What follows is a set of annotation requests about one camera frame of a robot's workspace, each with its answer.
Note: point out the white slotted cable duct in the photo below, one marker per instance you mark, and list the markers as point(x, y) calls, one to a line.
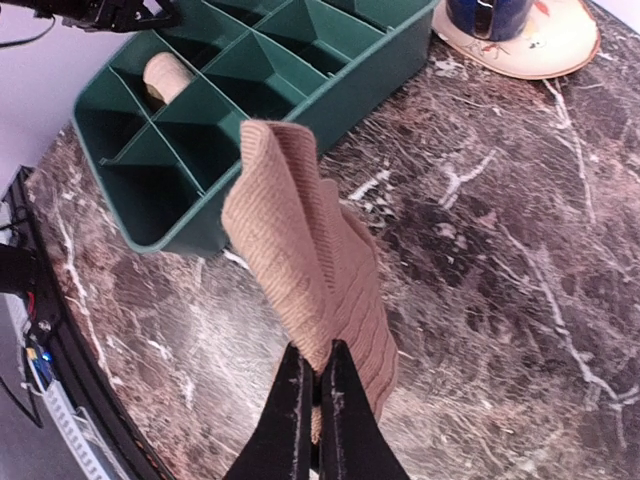
point(75, 425)

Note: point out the striped cream red sock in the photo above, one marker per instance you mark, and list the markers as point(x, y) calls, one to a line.
point(164, 77)

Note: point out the tan brown sock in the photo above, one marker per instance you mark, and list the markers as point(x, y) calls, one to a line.
point(314, 259)

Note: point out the green plastic divided tray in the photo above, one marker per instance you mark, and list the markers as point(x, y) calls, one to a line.
point(164, 174)

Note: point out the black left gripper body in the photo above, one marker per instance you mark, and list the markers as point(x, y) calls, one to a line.
point(118, 16)

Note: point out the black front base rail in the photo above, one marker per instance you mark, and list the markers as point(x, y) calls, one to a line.
point(27, 272)

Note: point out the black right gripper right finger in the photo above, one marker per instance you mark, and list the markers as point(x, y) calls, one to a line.
point(351, 445)

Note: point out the blue enamel mug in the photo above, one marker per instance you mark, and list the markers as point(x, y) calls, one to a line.
point(491, 20)

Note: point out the cream ceramic saucer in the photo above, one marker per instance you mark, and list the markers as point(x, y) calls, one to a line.
point(559, 38)

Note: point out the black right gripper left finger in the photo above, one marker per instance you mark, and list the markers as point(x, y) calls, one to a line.
point(280, 446)

